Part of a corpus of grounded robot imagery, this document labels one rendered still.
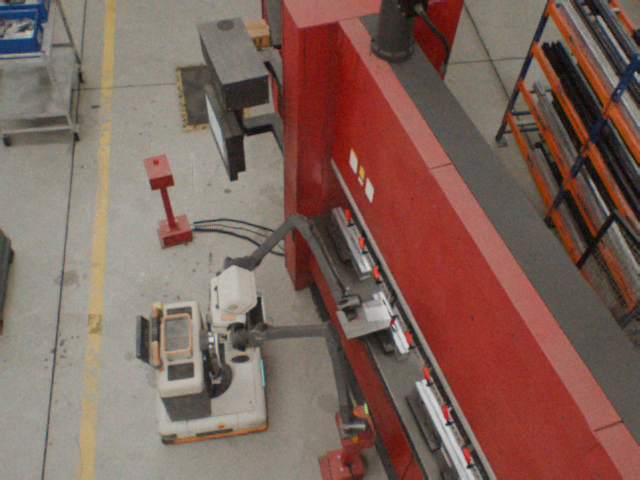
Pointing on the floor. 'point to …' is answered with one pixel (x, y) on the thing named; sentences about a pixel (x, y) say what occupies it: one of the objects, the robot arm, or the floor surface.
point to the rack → (574, 130)
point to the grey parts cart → (40, 81)
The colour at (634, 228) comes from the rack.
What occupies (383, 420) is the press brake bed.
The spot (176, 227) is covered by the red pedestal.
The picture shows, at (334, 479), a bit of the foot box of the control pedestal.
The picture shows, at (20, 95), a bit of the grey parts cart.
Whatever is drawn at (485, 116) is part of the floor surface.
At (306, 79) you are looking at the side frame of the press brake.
